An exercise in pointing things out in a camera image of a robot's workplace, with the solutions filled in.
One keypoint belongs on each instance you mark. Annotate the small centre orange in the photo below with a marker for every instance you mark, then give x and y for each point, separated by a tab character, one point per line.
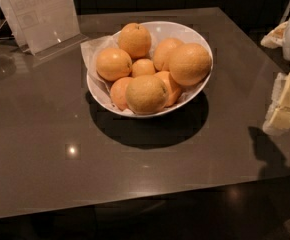
142	67

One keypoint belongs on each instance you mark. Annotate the orange under right one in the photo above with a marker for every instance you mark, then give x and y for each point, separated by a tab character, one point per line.
173	87

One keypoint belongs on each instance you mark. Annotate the white paper liner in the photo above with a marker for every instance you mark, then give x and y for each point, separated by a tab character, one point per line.
90	50

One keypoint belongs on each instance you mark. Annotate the large orange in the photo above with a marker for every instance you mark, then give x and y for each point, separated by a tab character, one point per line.
146	94
189	64

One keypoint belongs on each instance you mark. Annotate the top back orange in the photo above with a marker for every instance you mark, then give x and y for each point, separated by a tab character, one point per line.
135	39

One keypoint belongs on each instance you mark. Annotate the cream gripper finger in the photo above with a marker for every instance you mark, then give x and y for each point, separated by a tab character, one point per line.
274	38
277	119

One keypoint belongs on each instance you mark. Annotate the front left orange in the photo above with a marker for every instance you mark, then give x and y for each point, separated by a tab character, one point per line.
118	92

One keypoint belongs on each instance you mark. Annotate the clear acrylic sign holder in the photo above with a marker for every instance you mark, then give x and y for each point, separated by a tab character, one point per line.
43	27

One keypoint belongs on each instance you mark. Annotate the white ceramic bowl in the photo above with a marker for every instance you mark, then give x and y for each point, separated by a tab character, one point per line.
159	31

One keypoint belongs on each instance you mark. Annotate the back centre orange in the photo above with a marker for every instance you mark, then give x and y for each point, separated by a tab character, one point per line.
162	52

